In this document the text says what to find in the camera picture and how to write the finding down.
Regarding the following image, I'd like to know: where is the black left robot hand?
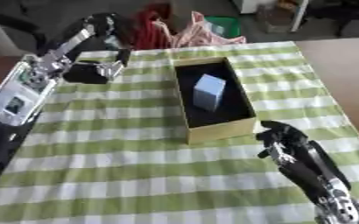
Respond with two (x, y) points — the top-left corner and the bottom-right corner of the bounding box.
(35, 12), (136, 86)

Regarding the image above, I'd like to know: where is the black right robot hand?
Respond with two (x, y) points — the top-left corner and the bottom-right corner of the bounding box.
(254, 119), (353, 203)

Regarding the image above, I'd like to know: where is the tan cardboard box black inside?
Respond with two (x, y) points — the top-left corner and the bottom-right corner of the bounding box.
(172, 55), (259, 145)

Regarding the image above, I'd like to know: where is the brown cardboard box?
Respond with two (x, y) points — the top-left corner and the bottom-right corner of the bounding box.
(254, 0), (298, 33)

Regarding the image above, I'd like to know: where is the red bag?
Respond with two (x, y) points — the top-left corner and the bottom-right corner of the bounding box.
(131, 2), (175, 51)

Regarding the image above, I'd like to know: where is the black chair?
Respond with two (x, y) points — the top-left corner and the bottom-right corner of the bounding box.
(0, 12), (51, 51)

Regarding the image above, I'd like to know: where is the light blue rectangular block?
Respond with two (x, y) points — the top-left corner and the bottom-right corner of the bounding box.
(192, 73), (229, 112)

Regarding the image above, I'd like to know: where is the pink and white plastic bag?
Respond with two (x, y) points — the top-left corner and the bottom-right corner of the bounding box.
(151, 10), (249, 49)

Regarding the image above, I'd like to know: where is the white pole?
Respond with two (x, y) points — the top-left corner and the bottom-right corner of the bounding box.
(288, 0), (312, 32)

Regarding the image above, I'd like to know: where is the green bin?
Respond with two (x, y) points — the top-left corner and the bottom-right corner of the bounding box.
(204, 16), (243, 39)

